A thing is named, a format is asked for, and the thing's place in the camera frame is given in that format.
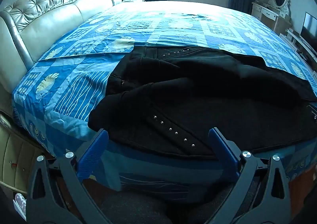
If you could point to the white plastic bag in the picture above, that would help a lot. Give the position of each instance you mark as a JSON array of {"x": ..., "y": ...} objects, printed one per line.
[{"x": 20, "y": 204}]

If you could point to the black flat television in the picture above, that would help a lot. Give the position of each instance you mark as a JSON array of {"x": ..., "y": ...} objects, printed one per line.
[{"x": 309, "y": 28}]

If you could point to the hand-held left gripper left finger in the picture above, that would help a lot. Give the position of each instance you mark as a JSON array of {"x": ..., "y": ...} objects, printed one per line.
[{"x": 92, "y": 154}]

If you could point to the person's leg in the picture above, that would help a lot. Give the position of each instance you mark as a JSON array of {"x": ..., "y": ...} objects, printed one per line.
[{"x": 148, "y": 209}]

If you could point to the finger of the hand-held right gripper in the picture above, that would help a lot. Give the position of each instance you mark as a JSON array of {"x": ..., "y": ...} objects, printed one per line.
[{"x": 312, "y": 112}]

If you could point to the beige bedside cabinet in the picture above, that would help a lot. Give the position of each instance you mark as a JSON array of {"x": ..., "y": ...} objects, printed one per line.
[{"x": 17, "y": 154}]

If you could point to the beige tufted leather headboard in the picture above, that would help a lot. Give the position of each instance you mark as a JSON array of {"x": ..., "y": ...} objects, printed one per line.
[{"x": 49, "y": 16}]

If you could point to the black studded pants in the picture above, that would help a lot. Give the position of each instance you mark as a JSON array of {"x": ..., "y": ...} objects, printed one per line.
[{"x": 198, "y": 90}]

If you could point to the cream dressing table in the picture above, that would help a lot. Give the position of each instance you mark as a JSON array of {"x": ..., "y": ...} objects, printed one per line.
[{"x": 268, "y": 17}]

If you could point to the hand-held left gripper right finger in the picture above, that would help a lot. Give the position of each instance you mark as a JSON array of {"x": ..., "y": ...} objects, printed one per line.
[{"x": 223, "y": 151}]

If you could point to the blue patterned bed sheet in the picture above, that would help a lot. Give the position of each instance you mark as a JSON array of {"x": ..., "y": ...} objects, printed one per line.
[{"x": 74, "y": 85}]

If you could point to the white television stand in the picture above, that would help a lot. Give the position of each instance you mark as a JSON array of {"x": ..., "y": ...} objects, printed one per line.
[{"x": 301, "y": 46}]

